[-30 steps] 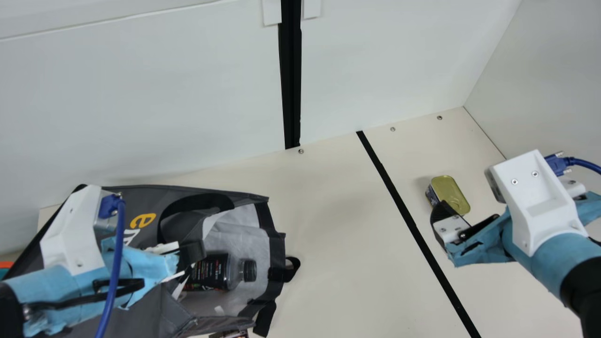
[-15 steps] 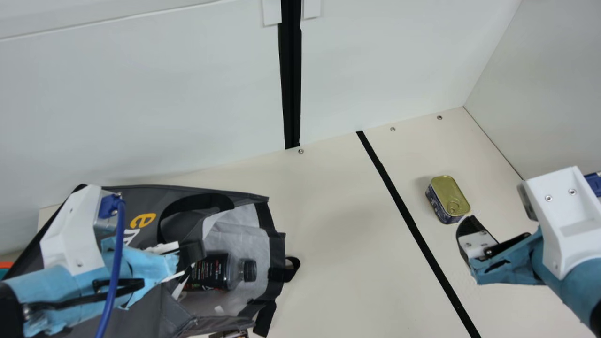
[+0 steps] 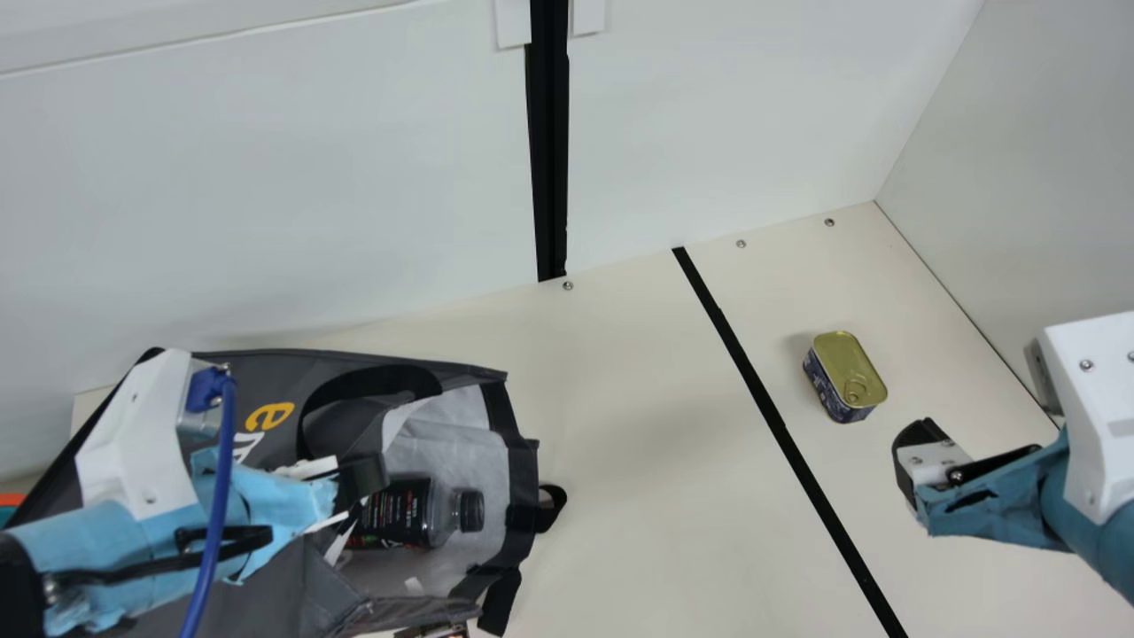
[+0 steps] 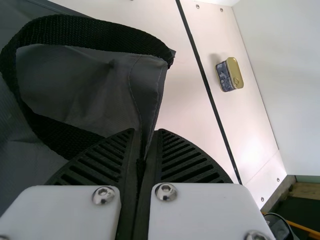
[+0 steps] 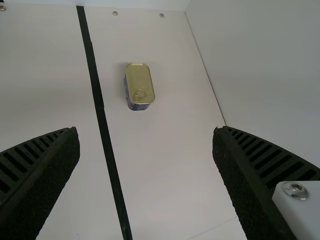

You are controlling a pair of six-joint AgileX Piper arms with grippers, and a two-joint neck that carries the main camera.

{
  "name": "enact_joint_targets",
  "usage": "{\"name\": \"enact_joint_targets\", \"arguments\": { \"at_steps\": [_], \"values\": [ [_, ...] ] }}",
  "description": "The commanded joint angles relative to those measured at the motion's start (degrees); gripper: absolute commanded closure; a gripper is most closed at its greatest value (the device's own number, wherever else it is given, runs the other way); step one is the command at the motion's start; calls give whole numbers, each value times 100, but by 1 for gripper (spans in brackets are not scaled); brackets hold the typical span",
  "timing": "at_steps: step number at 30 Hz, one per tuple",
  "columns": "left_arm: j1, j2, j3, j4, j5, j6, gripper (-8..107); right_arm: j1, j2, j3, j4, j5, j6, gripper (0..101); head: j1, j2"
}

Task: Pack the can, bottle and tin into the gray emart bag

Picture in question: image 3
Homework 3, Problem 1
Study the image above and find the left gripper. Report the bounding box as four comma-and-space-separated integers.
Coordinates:
0, 446, 342, 637

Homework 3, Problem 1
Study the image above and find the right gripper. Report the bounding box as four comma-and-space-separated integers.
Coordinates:
890, 416, 1134, 608

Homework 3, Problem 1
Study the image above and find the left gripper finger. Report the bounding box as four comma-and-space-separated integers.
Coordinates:
275, 452, 391, 513

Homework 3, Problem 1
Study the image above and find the rectangular tin with gold lid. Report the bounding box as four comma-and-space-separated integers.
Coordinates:
804, 331, 889, 424

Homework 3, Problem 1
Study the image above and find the dark grey bag with straps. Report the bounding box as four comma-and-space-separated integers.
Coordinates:
0, 347, 568, 638

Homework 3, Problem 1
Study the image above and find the dark coffee bottle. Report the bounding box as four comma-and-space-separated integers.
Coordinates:
346, 478, 486, 551

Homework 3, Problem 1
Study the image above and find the black strip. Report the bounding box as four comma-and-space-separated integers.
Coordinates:
672, 246, 910, 638

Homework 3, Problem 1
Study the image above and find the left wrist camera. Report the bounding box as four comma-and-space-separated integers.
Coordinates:
75, 348, 233, 524

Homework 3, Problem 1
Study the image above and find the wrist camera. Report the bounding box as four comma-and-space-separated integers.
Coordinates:
75, 348, 233, 524
1026, 310, 1134, 525

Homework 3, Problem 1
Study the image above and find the blue cable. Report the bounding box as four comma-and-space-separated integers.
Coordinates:
180, 365, 238, 638

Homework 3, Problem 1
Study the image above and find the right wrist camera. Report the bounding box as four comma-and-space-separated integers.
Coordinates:
1026, 310, 1134, 525

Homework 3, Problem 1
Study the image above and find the black post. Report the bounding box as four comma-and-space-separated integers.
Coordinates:
524, 0, 570, 283

